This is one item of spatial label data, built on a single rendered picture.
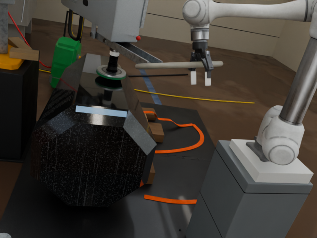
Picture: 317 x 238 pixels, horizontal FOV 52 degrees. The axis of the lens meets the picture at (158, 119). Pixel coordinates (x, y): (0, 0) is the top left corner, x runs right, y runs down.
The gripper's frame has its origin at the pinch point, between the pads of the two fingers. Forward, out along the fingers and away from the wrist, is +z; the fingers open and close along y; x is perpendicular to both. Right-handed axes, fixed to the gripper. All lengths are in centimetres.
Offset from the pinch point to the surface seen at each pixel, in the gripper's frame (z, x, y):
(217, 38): -64, -363, 515
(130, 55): -16, 16, 58
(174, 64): -9.6, 13.0, 2.3
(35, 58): -18, 69, 123
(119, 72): -5, 14, 89
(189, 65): -8.7, 6.3, -0.7
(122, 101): 13, 23, 59
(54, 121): 22, 65, 59
